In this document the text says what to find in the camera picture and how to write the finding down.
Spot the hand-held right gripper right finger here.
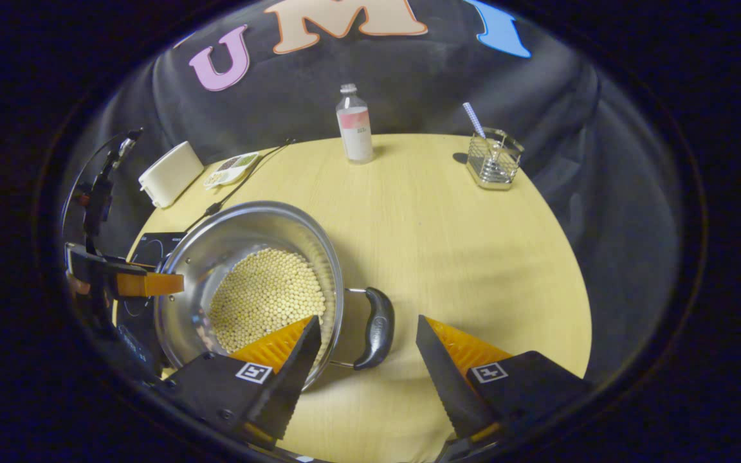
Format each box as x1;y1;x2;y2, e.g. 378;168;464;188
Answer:
416;315;593;451

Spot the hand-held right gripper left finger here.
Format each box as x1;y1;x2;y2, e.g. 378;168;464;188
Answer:
158;315;323;444

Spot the black induction cooktop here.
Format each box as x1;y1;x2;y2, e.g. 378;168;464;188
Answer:
113;231;188;380

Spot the stainless steel pot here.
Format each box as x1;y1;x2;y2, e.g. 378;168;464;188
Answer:
154;201;396;392

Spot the white toaster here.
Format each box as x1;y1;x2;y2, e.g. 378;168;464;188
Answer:
138;141;205;209

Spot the pile of soybeans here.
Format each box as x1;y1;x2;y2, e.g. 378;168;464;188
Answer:
206;248;327;354

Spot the white divided bean tray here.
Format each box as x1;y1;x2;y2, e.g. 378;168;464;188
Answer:
203;152;261;190

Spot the clear bottle with pink label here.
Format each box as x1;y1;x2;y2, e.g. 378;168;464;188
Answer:
336;84;375;165

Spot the striped straw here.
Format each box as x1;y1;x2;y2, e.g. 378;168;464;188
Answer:
462;102;487;139

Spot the wire mesh holder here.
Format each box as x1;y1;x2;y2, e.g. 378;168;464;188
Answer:
466;127;526;191

